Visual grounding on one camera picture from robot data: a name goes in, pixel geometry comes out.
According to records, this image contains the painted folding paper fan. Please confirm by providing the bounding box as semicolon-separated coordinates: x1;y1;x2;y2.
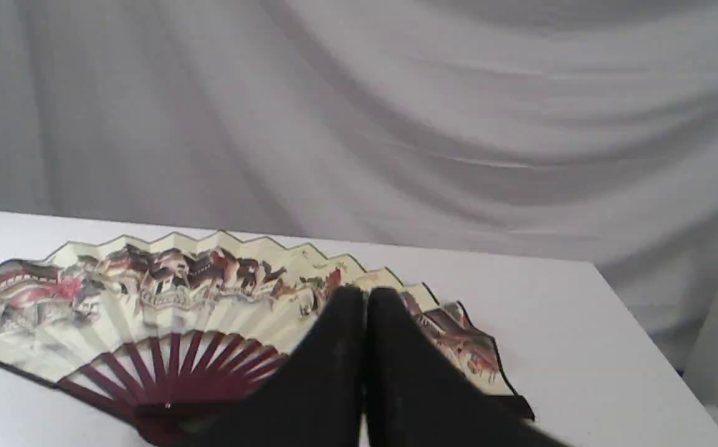
0;232;536;446

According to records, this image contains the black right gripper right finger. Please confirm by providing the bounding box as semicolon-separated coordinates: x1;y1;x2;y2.
365;287;561;446

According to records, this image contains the grey backdrop cloth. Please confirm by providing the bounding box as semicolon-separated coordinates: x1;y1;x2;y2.
0;1;718;369

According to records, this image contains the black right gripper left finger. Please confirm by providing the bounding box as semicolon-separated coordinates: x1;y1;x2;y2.
180;286;366;446

